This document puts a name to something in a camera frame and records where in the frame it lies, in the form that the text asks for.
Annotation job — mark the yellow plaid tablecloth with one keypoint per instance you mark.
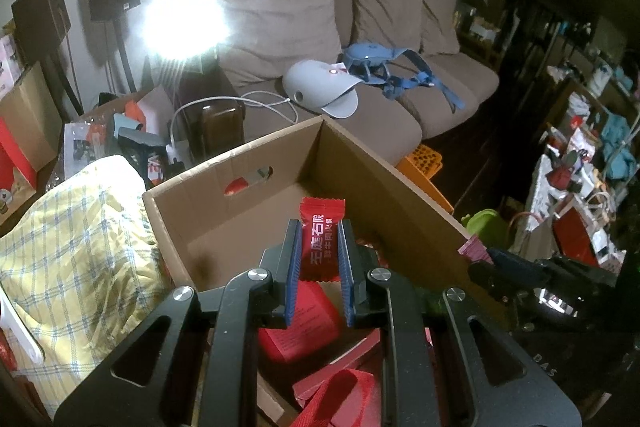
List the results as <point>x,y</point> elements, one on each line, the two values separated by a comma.
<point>85,247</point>

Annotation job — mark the pink packet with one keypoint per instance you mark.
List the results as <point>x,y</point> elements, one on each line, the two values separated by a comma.
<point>474,251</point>

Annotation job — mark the white patterned bag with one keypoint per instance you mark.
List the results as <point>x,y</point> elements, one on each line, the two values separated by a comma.
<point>545,187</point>

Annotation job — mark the teal cloth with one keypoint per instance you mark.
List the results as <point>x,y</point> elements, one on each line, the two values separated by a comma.
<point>615,142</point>

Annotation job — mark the white domed device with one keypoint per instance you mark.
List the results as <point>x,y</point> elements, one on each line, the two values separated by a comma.
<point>315,84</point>

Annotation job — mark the red white paper bag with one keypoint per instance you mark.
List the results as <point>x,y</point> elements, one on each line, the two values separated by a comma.
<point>575,232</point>

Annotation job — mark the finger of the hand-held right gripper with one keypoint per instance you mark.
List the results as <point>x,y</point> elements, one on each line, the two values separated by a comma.
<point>495,284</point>
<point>520,264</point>

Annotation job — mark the green plastic container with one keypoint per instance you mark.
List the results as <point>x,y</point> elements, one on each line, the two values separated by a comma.
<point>487,227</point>

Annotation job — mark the red snack packet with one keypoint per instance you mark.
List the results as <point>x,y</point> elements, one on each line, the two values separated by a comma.
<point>321,242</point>

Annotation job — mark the brown sofa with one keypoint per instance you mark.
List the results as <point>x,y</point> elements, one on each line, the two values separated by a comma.
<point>450,87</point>

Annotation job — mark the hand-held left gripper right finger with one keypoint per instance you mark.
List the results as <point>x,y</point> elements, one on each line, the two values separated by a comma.
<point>347,272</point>

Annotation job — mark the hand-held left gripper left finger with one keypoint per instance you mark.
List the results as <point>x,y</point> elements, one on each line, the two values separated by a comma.
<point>292,272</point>

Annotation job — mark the dark grey handheld device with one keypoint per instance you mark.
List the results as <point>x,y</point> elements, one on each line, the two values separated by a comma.
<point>140,142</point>

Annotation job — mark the large beige sofa cushion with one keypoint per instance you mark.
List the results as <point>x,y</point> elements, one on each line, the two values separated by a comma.
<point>280,7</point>

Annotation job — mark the dark brown wooden box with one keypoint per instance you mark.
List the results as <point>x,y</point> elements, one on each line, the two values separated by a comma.
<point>220,127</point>

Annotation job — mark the clear plastic bag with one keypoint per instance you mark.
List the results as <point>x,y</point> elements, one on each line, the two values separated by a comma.
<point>82,142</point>

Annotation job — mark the red packets in box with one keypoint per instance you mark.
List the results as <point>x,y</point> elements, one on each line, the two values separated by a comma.
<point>305,322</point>

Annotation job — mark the orange white small item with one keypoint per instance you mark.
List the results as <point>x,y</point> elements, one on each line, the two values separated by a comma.
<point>136,112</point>

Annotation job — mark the plain brown carton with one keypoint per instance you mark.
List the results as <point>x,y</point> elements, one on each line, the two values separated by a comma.
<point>37,107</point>

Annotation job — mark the bright lamp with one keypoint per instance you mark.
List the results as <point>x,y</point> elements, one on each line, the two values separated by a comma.
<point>185,22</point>

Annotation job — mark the small cardboard box orange flap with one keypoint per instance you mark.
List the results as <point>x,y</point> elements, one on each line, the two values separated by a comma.
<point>430,194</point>

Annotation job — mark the cluttered shelf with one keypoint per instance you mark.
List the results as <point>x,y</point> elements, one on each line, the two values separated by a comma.
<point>480,17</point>

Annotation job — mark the red chocolate print gift bag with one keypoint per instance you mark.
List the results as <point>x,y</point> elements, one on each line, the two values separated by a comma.
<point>15,167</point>

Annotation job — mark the small white pink box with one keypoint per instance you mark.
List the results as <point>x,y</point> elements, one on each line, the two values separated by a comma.
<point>9,62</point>

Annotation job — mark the large brown cardboard box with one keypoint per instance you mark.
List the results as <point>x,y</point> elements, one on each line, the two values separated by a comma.
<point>225,217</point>

